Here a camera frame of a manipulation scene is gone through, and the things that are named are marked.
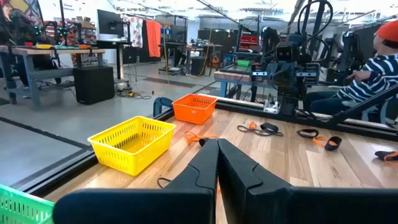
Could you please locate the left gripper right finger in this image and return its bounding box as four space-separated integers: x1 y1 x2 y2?
217 139 398 224

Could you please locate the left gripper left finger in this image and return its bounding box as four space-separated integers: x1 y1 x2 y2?
52 139 220 224

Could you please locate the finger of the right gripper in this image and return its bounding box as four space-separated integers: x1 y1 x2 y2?
276 74 290 100
289 74 304 100

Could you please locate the blue legged workbench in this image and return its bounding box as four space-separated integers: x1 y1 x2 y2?
213 67 271 103

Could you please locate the shelf with red bins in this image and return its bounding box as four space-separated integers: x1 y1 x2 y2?
238 26 261 54

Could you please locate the person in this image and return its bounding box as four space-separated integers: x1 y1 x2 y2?
303 20 398 125

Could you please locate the yellow plastic basket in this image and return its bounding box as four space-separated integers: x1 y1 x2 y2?
87 115 177 177

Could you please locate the orange plastic basket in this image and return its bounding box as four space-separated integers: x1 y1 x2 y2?
172 93 218 126

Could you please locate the black trash bin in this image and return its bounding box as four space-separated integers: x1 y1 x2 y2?
190 57 206 77

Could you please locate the blue table clamp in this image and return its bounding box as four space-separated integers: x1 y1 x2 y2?
153 96 174 118

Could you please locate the orange hanging cloth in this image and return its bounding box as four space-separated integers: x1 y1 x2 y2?
146 20 162 58

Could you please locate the black speaker box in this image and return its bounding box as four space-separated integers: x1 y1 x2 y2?
73 65 116 106

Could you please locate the floral hanging cloth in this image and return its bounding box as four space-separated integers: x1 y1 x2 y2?
123 15 144 49

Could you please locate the green plastic basket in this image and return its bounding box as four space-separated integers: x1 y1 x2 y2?
0 184 55 224

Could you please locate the black standing desk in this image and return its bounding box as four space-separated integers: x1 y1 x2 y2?
96 39 131 80

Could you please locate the black monitor on stand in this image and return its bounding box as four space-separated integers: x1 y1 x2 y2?
96 9 125 37

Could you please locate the wooden top workbench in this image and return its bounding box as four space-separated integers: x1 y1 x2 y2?
0 45 106 108

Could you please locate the colourful geometric cloth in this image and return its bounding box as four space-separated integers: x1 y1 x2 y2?
0 0 43 27

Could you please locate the silver corner bracket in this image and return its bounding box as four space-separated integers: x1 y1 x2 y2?
263 93 280 114

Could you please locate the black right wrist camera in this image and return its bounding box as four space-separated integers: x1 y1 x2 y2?
275 43 295 62

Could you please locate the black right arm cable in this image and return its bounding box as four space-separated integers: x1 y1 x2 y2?
297 0 334 63

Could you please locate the black aluminium table frame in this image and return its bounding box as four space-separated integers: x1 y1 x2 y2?
12 83 398 200

